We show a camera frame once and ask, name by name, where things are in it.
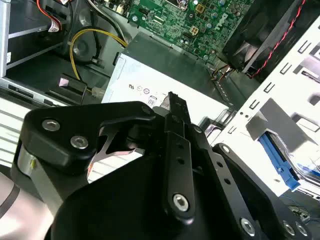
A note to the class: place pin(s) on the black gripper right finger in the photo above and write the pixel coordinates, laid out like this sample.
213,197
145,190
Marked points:
250,180

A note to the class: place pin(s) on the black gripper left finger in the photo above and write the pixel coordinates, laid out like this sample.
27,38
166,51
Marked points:
62,120

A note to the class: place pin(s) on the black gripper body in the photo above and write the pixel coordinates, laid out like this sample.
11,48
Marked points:
120,212

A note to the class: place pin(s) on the hard disk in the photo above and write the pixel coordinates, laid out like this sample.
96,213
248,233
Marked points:
277,160

